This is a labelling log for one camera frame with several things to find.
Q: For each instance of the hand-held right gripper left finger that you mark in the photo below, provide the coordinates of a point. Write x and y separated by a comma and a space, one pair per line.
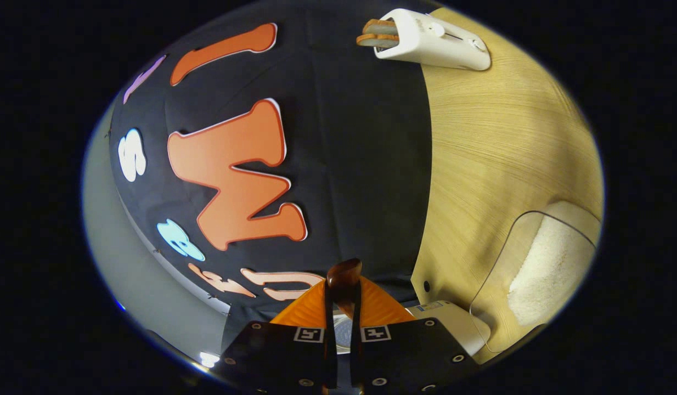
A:
330, 356

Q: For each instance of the white rice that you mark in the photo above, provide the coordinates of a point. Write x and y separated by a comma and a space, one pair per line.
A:
552, 274

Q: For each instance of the white toaster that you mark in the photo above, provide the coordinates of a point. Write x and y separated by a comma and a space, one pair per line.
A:
432, 44

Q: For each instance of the clear plastic container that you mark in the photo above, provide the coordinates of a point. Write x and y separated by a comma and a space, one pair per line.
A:
497, 307

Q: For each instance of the black backdrop cloth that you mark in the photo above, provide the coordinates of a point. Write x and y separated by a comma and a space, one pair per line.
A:
344, 164

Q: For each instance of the brown wooden spoon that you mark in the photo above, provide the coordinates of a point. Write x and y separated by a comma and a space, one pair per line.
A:
344, 274

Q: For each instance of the white rice cooker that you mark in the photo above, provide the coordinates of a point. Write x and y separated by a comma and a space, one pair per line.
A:
453, 323

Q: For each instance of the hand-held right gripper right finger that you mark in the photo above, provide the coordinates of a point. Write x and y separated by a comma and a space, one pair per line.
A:
356, 356

